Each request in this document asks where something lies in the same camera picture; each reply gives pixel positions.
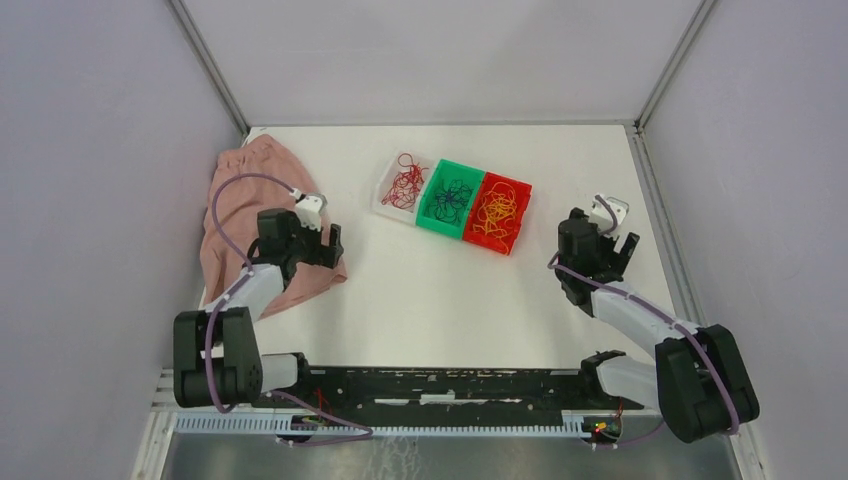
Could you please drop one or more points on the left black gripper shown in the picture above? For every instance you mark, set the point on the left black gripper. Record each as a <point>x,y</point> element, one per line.
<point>326,255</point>

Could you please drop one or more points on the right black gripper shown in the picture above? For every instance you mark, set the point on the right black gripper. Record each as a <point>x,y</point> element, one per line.
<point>613,260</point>

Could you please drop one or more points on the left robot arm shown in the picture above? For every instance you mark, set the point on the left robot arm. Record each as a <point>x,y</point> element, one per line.
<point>216,359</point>

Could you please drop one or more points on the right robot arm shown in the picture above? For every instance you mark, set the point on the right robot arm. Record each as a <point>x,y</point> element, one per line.
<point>696,378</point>

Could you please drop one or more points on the pink cloth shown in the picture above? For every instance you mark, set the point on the pink cloth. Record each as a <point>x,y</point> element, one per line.
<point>237,210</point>

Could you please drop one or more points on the red plastic bin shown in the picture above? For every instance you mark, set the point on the red plastic bin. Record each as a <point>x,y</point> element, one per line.
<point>497,213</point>

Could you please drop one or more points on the clear plastic bin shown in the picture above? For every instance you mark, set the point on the clear plastic bin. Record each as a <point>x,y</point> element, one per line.
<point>401,185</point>

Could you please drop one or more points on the green plastic bin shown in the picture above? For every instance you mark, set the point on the green plastic bin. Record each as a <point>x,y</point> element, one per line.
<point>447,201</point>

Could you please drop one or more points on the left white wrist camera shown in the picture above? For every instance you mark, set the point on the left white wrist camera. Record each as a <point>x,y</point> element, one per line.
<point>309,208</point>

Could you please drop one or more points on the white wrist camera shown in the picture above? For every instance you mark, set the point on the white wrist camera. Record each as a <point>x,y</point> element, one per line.
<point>309,208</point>
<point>608,214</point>

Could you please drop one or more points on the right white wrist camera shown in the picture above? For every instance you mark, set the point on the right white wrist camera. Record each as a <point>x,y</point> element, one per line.
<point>608,214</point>

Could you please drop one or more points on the white slotted cable duct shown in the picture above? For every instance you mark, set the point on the white slotted cable duct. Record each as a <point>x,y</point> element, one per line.
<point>289,425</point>

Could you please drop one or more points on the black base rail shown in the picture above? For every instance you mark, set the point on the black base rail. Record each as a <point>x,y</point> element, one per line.
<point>443,397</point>

